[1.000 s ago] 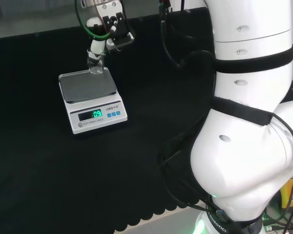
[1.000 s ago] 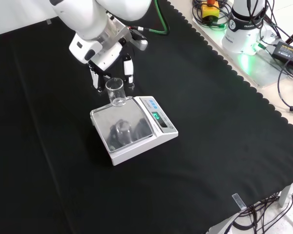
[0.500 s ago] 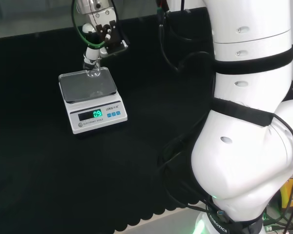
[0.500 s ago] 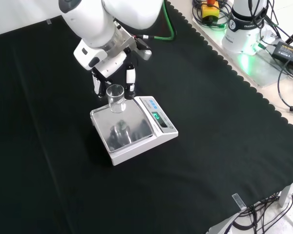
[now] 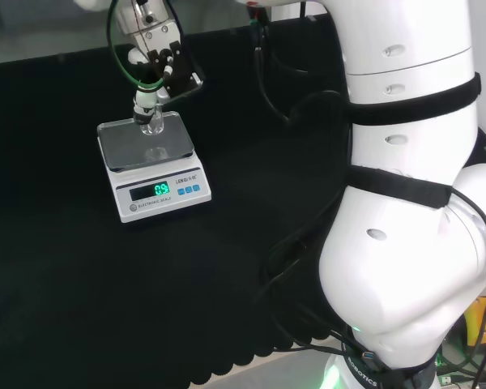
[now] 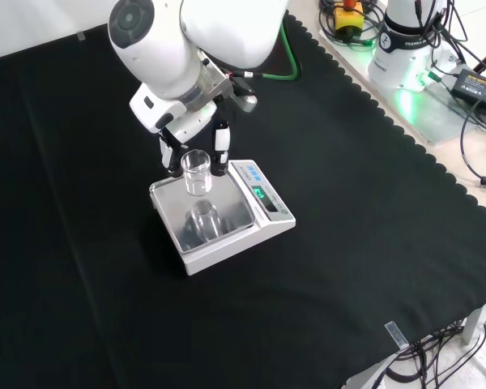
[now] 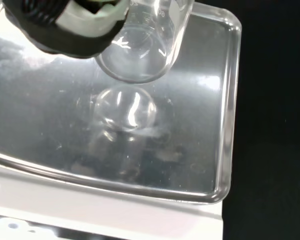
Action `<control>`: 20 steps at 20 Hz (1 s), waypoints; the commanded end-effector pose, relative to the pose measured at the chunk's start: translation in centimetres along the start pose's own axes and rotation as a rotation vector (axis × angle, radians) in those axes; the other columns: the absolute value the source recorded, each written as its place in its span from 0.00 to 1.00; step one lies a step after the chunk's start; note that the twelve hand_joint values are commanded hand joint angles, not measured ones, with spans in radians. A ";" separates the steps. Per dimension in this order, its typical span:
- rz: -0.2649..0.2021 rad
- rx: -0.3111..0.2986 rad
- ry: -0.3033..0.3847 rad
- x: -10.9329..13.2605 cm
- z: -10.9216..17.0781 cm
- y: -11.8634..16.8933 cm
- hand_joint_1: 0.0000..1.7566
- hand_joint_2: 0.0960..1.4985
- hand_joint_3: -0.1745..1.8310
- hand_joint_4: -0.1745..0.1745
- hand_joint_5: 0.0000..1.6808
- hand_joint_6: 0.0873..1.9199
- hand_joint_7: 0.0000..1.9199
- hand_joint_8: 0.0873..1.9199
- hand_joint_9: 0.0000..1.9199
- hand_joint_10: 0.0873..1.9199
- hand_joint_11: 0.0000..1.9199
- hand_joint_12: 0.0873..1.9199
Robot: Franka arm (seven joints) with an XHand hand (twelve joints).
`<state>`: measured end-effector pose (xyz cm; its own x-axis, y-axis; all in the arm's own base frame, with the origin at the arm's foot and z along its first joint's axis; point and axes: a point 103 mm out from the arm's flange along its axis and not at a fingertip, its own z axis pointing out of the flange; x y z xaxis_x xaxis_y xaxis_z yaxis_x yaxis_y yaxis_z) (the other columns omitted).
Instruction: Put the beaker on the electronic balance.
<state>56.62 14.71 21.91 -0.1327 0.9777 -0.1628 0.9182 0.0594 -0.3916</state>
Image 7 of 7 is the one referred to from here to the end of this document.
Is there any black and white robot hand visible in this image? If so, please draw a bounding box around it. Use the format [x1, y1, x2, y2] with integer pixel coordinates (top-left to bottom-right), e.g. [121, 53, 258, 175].
[1, 0, 130, 60]

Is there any black scalloped bench cloth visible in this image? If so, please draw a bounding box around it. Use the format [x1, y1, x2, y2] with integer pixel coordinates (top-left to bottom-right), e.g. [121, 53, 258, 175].
[221, 0, 300, 240]

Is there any white electronic balance steel pan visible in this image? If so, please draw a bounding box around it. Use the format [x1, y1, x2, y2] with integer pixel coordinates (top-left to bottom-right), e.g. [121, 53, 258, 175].
[0, 0, 242, 240]

